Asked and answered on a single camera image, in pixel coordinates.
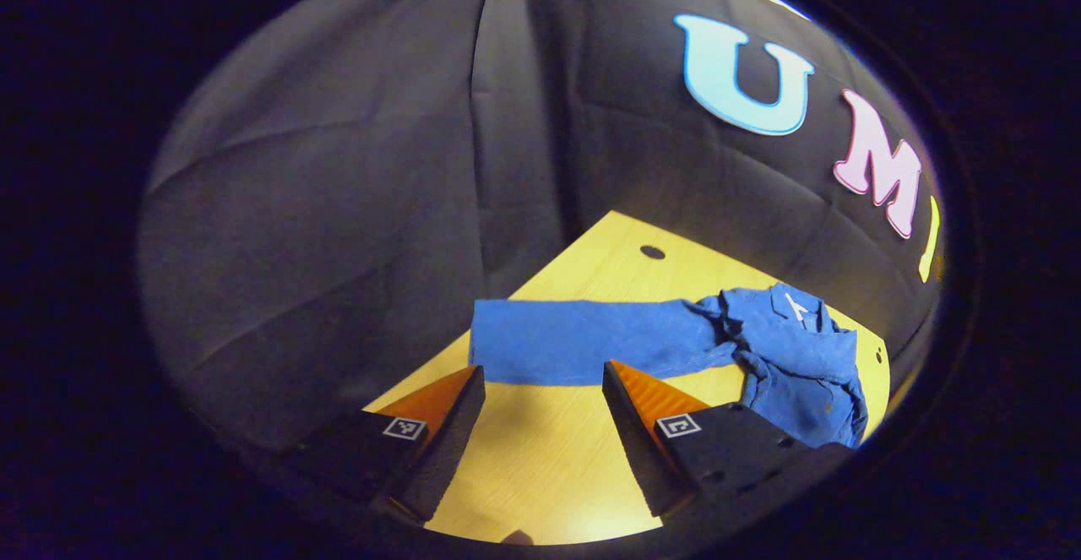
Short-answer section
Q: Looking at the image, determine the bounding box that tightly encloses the blue corduroy shirt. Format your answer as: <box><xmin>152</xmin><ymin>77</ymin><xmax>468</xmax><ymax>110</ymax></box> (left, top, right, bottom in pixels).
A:
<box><xmin>469</xmin><ymin>283</ymin><xmax>869</xmax><ymax>449</ymax></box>

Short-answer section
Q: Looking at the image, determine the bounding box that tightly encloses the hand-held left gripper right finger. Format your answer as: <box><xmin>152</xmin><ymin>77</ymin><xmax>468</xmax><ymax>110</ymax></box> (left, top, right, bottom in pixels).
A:
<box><xmin>601</xmin><ymin>360</ymin><xmax>856</xmax><ymax>519</ymax></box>

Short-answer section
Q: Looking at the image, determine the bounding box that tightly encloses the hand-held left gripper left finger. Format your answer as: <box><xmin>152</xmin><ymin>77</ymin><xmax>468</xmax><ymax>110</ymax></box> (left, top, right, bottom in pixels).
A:
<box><xmin>291</xmin><ymin>364</ymin><xmax>487</xmax><ymax>523</ymax></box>

